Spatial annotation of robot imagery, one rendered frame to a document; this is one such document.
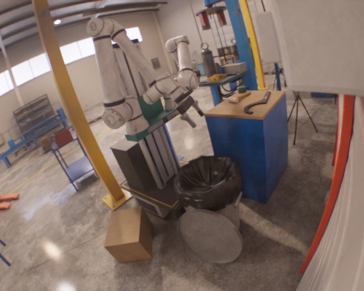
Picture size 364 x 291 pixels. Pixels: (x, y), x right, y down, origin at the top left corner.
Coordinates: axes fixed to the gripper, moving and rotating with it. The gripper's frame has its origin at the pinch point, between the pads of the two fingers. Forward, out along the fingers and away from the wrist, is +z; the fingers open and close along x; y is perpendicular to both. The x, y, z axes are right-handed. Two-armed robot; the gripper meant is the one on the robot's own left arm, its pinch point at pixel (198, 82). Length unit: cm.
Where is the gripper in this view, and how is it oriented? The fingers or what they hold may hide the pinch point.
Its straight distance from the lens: 279.8
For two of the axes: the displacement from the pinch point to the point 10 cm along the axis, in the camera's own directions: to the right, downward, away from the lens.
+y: -5.1, -2.6, 8.2
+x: -8.2, 4.4, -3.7
